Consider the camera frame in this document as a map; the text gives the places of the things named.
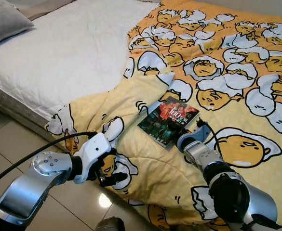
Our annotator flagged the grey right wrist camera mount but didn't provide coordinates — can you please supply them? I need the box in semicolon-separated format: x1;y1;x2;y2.
177;124;212;153

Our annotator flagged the grey plush pillow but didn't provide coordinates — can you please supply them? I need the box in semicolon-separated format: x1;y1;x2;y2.
0;0;34;51

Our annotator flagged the dark red-green cover book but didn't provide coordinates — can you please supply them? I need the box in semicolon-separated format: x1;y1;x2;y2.
137;96;200;149

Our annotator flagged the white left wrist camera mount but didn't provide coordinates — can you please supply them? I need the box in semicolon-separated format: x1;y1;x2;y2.
73;132;113;184

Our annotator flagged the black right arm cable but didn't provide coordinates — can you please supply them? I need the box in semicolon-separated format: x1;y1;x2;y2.
196;118;224;160

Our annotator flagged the yellow cartoon egg duvet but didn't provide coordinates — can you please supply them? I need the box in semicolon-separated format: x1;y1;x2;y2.
44;0;282;231

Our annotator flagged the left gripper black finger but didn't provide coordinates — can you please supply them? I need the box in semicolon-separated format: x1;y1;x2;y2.
98;172;130;189

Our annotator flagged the grey robot left leg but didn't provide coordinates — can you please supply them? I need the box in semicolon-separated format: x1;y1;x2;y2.
95;217;127;231

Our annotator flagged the white quilted mattress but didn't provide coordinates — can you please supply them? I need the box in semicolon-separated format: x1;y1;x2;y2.
0;0;161;123

